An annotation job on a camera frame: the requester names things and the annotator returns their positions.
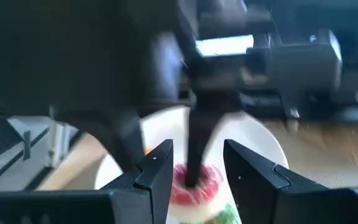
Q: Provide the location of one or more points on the green sprinkled donut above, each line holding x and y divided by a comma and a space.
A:
228, 214

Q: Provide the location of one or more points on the pink sprinkled donut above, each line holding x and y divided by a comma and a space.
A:
213, 186

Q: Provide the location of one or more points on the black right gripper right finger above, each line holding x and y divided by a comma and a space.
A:
253, 186

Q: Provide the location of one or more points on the white round plate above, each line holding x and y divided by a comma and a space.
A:
253, 140

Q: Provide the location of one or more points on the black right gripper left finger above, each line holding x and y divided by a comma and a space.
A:
154, 174

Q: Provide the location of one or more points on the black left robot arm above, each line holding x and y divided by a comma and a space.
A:
306, 68

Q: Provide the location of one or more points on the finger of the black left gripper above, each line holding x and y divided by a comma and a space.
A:
126, 137
197, 140

